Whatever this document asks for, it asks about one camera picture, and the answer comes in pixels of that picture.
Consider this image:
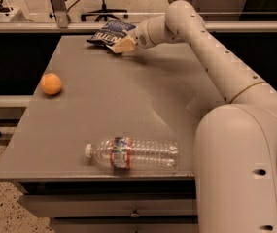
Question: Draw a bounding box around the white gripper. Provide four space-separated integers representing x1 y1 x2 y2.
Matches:
112 17 164 53

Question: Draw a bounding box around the blue Kettle chip bag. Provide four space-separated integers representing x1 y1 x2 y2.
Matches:
87 20 135 50

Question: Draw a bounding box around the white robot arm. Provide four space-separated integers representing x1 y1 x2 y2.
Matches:
112 0 277 233

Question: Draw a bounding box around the clear plastic water bottle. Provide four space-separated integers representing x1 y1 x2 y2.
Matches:
85 137 179 170

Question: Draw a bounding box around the grey drawer cabinet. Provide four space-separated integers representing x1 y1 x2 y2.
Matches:
0 33 225 233

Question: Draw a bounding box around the orange fruit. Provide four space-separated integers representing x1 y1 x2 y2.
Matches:
40 73 62 95

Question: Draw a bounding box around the upper drawer front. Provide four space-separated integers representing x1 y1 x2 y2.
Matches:
18 193 197 218

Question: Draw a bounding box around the drawer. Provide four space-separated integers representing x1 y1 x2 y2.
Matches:
51 216 199 233
18 193 197 218

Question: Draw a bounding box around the lower drawer front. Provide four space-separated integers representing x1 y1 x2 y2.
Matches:
51 216 199 233

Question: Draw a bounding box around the metal railing frame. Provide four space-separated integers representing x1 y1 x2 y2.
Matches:
0 0 277 32

